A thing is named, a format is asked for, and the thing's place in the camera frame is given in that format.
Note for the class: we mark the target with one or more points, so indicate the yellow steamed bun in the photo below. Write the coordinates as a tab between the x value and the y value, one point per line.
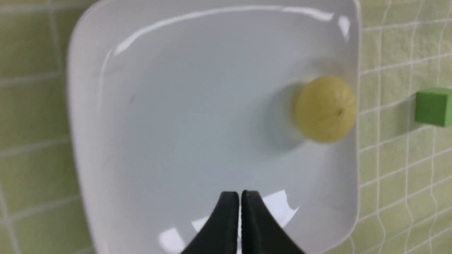
325	109

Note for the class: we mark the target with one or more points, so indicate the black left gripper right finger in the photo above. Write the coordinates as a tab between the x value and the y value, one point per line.
261	233

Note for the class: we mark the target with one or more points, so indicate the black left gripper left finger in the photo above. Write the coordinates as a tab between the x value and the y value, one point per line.
219	235

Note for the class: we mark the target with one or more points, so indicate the white square plate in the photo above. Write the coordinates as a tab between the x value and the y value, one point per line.
172	102

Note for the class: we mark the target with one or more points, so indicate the green cube block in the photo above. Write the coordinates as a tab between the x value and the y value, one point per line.
433	106

